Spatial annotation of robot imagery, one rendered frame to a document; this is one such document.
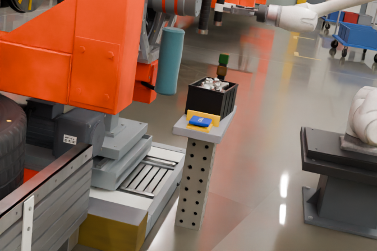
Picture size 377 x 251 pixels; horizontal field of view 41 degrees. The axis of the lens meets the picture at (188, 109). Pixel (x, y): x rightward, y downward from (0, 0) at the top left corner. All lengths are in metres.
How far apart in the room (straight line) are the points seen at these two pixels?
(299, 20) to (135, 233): 1.08
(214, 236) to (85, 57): 0.89
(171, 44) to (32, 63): 0.57
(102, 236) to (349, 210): 1.08
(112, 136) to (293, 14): 0.92
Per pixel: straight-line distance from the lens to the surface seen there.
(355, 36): 7.42
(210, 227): 2.08
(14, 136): 1.43
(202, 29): 1.90
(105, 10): 1.51
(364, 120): 2.04
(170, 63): 1.97
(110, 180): 2.04
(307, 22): 2.18
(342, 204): 2.32
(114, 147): 2.11
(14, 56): 1.67
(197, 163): 1.93
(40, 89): 1.64
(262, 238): 2.09
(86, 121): 1.84
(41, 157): 1.96
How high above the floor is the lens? 1.01
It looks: 17 degrees down
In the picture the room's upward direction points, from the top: 9 degrees clockwise
